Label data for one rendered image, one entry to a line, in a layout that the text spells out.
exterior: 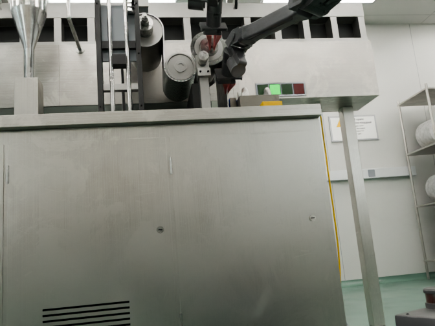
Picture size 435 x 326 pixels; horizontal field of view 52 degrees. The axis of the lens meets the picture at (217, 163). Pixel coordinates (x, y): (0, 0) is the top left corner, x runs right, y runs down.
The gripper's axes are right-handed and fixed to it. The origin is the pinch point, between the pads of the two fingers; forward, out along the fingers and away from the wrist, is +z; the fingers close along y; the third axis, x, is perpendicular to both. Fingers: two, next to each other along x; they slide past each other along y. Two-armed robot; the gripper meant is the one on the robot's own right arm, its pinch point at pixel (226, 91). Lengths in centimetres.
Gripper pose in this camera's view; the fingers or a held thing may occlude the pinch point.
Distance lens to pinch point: 183.6
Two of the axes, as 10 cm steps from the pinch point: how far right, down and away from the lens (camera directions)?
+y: 9.9, -0.5, 1.5
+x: -1.4, -7.4, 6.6
